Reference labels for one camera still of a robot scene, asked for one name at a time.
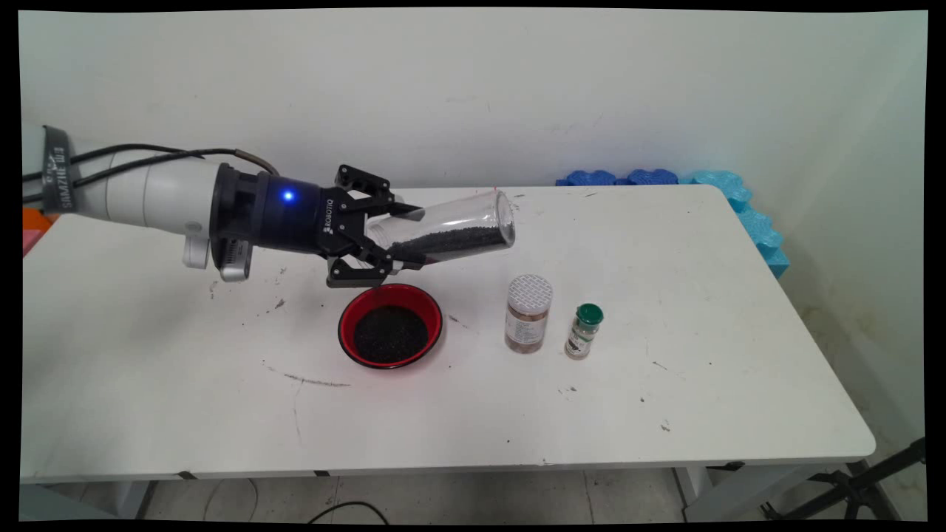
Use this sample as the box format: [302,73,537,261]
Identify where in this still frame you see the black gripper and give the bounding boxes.
[209,164,428,290]

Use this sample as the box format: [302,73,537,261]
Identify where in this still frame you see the black seeds heap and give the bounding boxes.
[389,224,507,263]
[353,305,430,364]

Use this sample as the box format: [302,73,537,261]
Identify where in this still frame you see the clear plastic jar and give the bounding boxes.
[362,188,516,270]

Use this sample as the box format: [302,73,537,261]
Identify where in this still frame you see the red bowl black rim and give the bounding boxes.
[338,283,444,370]

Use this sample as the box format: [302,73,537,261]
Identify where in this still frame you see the spice jar white patterned lid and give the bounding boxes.
[505,274,554,355]

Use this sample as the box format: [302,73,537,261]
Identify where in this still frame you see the small spice bottle green cap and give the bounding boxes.
[565,303,605,361]

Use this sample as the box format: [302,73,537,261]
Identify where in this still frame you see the grey table leg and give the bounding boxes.
[111,480,160,520]

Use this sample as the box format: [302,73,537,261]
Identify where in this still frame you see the light blue foam piece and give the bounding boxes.
[680,170,790,279]

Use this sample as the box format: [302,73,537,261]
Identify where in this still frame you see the black tripod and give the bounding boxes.
[761,437,927,520]

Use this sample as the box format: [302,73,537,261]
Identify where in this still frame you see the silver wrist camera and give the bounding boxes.
[211,236,256,283]

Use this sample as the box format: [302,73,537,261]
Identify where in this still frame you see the black camera cable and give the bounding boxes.
[22,144,204,184]

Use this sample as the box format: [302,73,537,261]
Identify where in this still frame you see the black floor cable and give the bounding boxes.
[307,501,390,524]

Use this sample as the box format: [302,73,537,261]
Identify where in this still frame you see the thin pale floor cable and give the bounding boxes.
[203,479,259,522]

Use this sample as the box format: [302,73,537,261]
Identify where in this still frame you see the grey cable strap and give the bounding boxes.
[42,126,84,215]

